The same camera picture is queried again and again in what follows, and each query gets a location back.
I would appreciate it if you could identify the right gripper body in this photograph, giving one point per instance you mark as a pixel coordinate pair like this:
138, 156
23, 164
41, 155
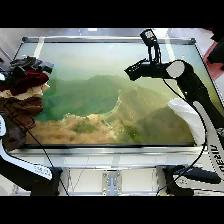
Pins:
151, 70

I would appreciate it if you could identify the dark red garment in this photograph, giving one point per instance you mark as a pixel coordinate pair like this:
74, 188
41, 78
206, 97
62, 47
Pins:
28, 80

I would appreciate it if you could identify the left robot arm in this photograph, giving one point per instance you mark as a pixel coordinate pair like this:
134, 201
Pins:
20, 170

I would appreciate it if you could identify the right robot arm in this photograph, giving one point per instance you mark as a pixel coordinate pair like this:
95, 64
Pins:
195, 88

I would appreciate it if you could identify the cream garment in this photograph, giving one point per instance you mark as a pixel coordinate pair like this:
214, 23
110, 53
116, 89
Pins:
25, 95

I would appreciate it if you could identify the brown garment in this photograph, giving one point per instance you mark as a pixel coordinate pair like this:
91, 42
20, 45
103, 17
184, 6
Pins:
18, 115

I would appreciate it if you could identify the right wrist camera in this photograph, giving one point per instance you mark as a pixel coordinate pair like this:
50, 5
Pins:
150, 37

